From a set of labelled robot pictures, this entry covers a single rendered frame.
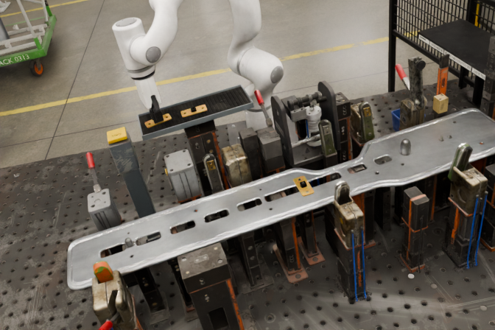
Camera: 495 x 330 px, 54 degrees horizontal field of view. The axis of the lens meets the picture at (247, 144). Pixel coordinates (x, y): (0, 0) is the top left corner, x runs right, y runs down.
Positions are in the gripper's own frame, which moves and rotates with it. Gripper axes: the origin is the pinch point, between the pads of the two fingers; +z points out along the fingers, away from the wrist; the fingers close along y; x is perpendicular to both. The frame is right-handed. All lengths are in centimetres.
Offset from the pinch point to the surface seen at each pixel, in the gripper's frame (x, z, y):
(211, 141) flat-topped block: 13.8, 13.6, 5.8
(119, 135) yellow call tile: -13.0, 2.4, -0.2
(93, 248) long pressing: -32.5, 18.4, 25.6
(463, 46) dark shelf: 121, 16, 10
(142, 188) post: -12.4, 24.3, 1.0
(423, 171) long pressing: 61, 19, 54
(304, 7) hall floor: 227, 119, -298
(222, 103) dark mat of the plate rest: 21.0, 2.5, 4.3
